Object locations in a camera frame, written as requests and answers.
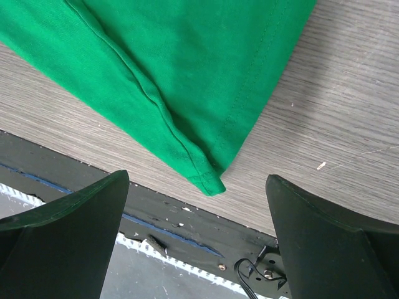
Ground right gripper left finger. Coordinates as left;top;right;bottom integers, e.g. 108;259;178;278
1;170;129;298

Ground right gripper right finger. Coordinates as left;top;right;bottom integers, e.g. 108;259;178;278
266;174;398;298

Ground green t shirt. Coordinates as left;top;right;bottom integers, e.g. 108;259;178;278
1;1;315;196

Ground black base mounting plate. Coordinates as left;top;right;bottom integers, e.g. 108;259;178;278
1;132;290;298

